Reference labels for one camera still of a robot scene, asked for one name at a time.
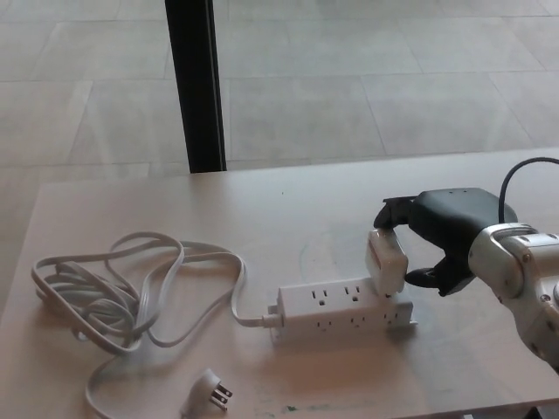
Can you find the white charger plug adapter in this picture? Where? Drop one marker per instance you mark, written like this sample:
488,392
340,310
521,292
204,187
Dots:
386,259

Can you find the white angled three-prong plug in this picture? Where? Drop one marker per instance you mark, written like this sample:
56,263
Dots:
211,393

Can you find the black vertical post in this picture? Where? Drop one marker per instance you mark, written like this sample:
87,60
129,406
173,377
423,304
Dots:
195,87

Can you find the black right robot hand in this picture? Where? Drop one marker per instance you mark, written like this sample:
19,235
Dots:
450,218

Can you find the white power strip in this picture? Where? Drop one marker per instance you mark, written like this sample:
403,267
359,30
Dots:
336,312

